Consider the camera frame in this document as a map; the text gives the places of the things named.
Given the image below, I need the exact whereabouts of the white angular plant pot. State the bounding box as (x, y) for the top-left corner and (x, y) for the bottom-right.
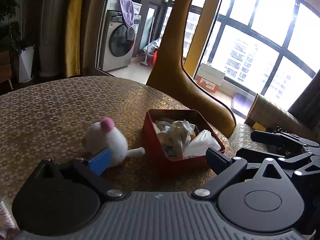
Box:
(18, 46), (34, 83)

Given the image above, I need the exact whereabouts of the red white cardboard box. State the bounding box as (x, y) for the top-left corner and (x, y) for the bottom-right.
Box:
(195, 75), (218, 94)

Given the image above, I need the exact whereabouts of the white tower air conditioner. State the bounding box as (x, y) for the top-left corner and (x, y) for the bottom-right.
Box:
(39, 0), (66, 77)

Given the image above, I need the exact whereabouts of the tan giraffe shaped chair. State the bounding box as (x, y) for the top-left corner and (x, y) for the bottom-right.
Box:
(146, 0), (237, 138)

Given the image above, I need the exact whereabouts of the white plush mouse toy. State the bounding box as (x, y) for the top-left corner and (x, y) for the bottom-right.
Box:
(82, 118), (145, 168)

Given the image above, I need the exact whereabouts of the purple cloth on washer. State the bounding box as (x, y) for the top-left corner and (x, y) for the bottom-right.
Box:
(119, 0), (135, 27)

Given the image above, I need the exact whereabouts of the silver front-load washing machine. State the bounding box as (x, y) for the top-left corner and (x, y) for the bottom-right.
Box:
(97, 0), (142, 72)

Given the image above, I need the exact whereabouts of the green potted plant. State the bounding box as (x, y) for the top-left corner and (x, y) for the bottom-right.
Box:
(1, 0), (34, 55)

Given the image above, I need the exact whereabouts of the red metal tin box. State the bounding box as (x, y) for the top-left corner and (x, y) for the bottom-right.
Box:
(142, 109), (225, 174)

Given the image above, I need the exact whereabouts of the red bucket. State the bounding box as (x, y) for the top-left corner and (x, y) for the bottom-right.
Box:
(151, 50), (157, 65)

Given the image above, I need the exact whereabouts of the white cloth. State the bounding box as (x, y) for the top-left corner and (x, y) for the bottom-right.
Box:
(152, 120), (222, 160)

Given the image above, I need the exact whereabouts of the yellow curtain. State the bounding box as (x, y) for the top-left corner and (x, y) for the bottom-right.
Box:
(65, 0), (82, 77)

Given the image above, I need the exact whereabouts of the wooden drawer cabinet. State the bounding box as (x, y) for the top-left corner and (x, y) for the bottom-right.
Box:
(0, 50), (13, 90)

